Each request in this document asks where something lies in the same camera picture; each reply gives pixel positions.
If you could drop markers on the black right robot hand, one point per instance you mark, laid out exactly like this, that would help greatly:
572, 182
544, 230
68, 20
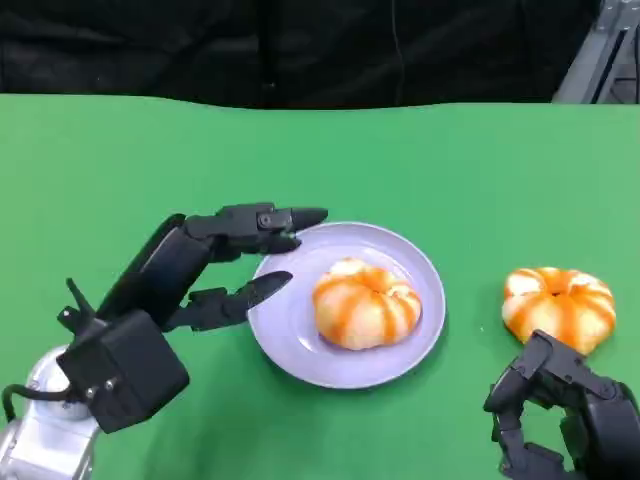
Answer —
555, 365

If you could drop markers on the black curtain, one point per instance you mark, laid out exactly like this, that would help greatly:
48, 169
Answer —
200, 45

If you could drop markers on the orange white toy bread roll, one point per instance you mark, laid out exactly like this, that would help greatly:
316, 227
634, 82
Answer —
365, 310
560, 310

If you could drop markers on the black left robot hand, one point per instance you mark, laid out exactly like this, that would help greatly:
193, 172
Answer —
165, 265

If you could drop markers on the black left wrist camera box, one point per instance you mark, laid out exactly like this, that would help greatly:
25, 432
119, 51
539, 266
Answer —
125, 370

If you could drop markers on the grey aluminium frame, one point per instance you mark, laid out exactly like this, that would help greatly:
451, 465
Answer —
595, 60

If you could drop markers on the green table cloth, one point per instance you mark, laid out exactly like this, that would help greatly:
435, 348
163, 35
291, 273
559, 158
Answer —
320, 165

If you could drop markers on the lilac plate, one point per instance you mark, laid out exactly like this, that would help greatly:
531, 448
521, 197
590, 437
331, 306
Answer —
290, 320

